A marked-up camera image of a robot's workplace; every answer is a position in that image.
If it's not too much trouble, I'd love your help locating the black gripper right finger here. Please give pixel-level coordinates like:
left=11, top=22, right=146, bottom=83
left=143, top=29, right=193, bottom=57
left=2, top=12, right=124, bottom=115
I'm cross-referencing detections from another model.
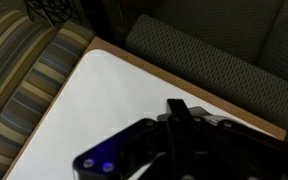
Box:
left=177, top=98, right=288, bottom=180

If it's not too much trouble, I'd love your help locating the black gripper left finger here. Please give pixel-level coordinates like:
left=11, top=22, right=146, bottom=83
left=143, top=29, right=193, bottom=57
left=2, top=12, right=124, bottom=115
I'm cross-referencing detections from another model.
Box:
left=72, top=98, right=178, bottom=180

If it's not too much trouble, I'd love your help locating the white square table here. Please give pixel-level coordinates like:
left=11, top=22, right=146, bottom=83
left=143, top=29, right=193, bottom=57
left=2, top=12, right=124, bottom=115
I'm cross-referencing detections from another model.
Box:
left=2, top=36, right=288, bottom=180

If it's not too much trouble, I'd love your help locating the dark grey fabric sofa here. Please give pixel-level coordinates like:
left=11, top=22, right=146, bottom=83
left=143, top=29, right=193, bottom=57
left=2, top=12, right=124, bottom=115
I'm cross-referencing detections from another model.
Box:
left=79, top=0, right=288, bottom=148

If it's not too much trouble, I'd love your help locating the striped sofa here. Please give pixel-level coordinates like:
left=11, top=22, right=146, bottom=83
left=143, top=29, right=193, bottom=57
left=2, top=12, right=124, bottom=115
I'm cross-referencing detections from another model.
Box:
left=0, top=0, right=97, bottom=180

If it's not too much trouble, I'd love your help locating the black tripod with cables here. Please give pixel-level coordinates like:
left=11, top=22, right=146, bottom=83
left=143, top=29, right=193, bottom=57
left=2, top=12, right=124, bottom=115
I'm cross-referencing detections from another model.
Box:
left=23, top=0, right=82, bottom=27

